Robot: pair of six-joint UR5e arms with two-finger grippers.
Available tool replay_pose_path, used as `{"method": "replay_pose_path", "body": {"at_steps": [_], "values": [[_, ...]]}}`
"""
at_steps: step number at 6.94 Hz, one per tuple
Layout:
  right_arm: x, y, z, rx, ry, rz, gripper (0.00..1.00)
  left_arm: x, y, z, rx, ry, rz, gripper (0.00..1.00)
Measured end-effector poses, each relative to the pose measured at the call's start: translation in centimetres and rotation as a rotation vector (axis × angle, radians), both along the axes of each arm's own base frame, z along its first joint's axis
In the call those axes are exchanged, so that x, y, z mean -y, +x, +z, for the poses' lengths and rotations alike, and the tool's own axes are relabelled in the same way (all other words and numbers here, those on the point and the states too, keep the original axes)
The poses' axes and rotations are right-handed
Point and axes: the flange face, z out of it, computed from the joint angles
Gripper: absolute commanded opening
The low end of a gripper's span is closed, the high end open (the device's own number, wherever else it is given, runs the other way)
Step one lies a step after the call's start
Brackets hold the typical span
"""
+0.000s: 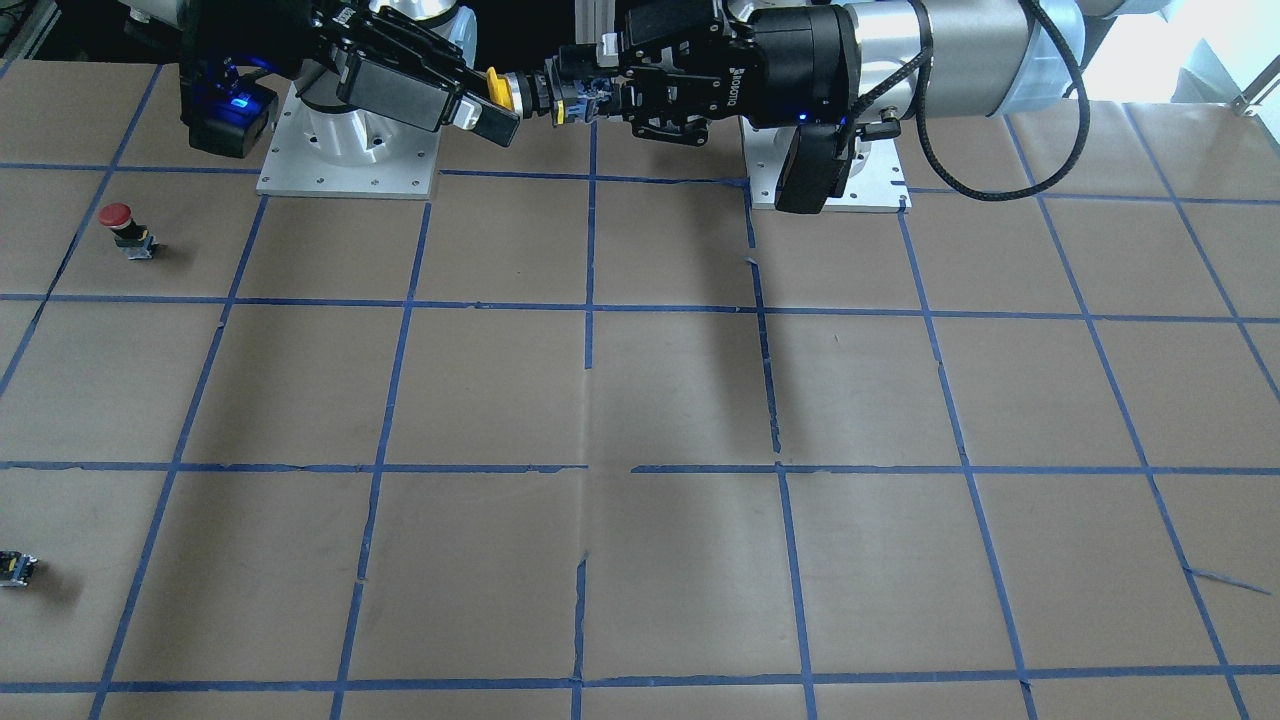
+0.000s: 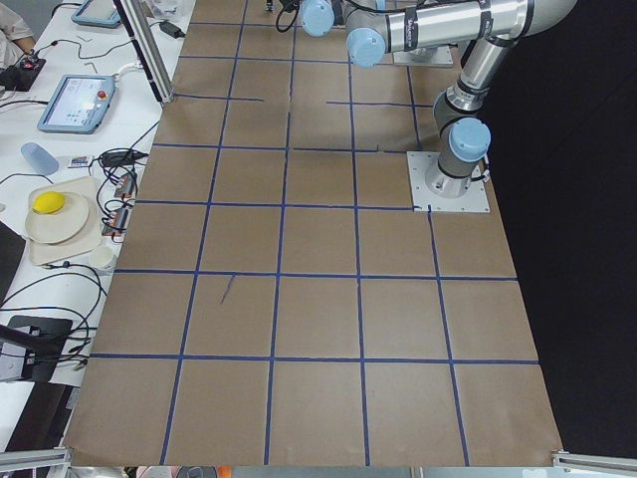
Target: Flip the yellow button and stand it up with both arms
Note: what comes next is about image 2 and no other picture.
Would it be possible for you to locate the beige tray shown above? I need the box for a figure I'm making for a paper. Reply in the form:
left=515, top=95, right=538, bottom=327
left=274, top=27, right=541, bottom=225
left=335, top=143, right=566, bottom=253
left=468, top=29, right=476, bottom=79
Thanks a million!
left=25, top=176, right=102, bottom=266

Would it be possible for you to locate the yellow lemon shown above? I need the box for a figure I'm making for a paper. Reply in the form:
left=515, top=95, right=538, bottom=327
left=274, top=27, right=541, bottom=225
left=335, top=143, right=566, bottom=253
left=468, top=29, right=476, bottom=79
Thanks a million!
left=31, top=191, right=66, bottom=215

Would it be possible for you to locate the far blue teach pendant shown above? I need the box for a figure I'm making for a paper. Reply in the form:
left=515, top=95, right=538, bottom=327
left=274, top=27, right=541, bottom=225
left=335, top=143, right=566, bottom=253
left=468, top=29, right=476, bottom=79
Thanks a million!
left=71, top=0, right=120, bottom=29

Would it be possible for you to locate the beige plate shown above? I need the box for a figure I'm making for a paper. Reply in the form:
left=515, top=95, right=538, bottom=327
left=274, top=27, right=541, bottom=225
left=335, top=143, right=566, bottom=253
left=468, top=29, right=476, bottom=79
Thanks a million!
left=25, top=192, right=90, bottom=244

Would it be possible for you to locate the translucent blue cup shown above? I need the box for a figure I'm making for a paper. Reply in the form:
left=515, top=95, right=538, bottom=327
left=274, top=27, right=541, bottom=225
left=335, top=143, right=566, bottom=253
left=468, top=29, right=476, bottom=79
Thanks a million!
left=21, top=142, right=60, bottom=175

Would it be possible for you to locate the white paper cup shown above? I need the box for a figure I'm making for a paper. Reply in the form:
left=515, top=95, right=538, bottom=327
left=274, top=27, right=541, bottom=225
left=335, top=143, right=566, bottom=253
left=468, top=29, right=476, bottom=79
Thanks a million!
left=89, top=246, right=117, bottom=273

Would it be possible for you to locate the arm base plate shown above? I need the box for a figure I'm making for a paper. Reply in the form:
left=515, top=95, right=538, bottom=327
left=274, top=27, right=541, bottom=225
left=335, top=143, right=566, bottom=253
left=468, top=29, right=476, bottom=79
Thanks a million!
left=407, top=151, right=490, bottom=213
left=392, top=46, right=454, bottom=68

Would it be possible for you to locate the near blue teach pendant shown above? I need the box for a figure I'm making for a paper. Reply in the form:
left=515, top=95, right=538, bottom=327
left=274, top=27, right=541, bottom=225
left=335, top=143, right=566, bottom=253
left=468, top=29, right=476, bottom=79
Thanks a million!
left=37, top=75, right=115, bottom=134

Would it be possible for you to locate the blue teach pendant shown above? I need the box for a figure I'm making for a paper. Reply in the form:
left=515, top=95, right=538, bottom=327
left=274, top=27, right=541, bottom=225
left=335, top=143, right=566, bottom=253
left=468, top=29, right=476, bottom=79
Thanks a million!
left=71, top=0, right=120, bottom=29
left=37, top=75, right=115, bottom=134

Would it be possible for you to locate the black power adapter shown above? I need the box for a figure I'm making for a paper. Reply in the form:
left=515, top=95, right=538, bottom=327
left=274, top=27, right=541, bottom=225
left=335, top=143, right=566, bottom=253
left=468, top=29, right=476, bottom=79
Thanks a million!
left=159, top=20, right=185, bottom=39

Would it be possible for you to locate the aluminium frame post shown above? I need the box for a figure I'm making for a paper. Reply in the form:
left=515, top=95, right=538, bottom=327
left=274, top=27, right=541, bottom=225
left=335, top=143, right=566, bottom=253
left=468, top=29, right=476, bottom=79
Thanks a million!
left=113, top=0, right=174, bottom=105

